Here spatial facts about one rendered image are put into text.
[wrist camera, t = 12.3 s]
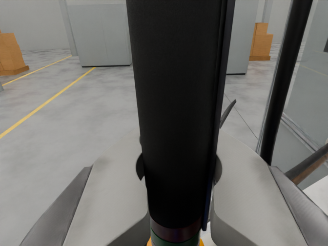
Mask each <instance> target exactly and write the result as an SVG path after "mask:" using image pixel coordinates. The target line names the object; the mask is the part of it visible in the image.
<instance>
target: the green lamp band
mask: <svg viewBox="0 0 328 246"><path fill-rule="evenodd" d="M201 228H202V226H201V227H200V229H199V231H198V232H197V234H196V235H195V236H194V237H192V238H191V239H189V240H187V241H185V242H181V243H171V242H167V241H165V240H163V239H161V238H160V237H158V236H157V235H156V234H155V233H154V231H153V230H152V228H151V227H150V235H151V238H152V240H153V242H154V244H155V245H156V246H196V245H197V243H198V241H199V239H200V236H201Z"/></svg>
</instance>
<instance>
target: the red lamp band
mask: <svg viewBox="0 0 328 246"><path fill-rule="evenodd" d="M149 215H150V214H149ZM202 218H203V210H202V213H201V215H200V217H199V218H198V220H197V221H196V222H194V223H193V224H191V225H189V226H187V227H183V228H168V227H165V226H163V225H161V224H159V223H157V222H156V221H155V220H154V219H153V218H152V217H151V215H150V226H151V228H152V229H153V231H154V232H155V233H156V234H157V235H158V236H159V237H161V238H163V239H165V240H168V241H172V242H180V241H185V240H187V239H189V238H191V237H193V236H194V235H195V234H196V233H197V232H198V230H199V229H200V227H201V224H202Z"/></svg>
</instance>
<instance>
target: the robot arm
mask: <svg viewBox="0 0 328 246"><path fill-rule="evenodd" d="M143 176H144V164H143V155H142V145H141V137H140V127H139V126H138V127H136V128H135V129H134V130H132V131H131V132H130V133H128V134H127V135H125V136H124V137H123V138H121V139H120V140H118V141H117V142H116V143H114V144H113V145H112V146H110V147H109V148H108V149H107V150H106V151H105V152H103V153H102V154H101V155H100V156H99V157H98V158H97V159H96V160H95V161H94V163H93V164H92V165H91V166H89V167H84V168H83V169H82V170H81V172H80V173H79V174H78V175H77V176H76V177H75V178H74V180H73V181H72V182H71V183H70V184H69V185H68V186H67V187H66V189H65V190H64V191H63V192H62V193H61V194H60V195H59V196H58V198H57V199H56V200H55V201H54V202H53V203H52V204H51V206H50V207H49V208H48V209H47V210H46V211H45V212H44V213H43V214H42V215H41V217H40V218H39V219H38V220H37V221H36V223H35V224H34V225H33V227H32V228H31V229H30V230H29V232H28V233H27V235H26V236H25V238H24V239H23V241H22V242H21V244H20V245H19V246H144V245H146V244H147V242H148V241H149V239H150V215H149V206H148V196H147V188H146V186H145V185H144V184H143V183H142V182H141V180H142V178H143ZM213 178H214V179H215V181H216V183H217V184H216V185H215V186H214V188H213V195H212V203H211V211H210V232H211V238H212V240H213V242H214V243H215V244H216V245H217V246H328V215H327V214H326V213H325V212H324V211H323V210H322V209H321V208H320V207H319V206H318V205H316V204H315V203H314V202H313V201H312V200H311V199H310V198H309V197H308V196H307V195H306V194H305V193H304V192H303V191H302V190H301V189H300V188H299V187H298V186H297V185H296V184H295V183H294V182H293V181H292V180H291V179H290V178H289V177H287V176H286V175H285V174H284V173H283V172H282V171H281V170H280V169H279V168H278V167H277V166H269V165H268V164H267V163H266V162H265V161H264V160H263V159H262V158H261V157H260V156H259V155H258V154H257V153H256V152H254V151H253V150H252V149H251V148H249V147H248V146H247V145H245V144H244V143H242V142H241V141H239V140H238V139H236V138H234V137H233V136H231V135H229V134H228V133H226V132H225V131H223V130H222V129H219V137H218V144H217V152H216V160H215V167H214V175H213Z"/></svg>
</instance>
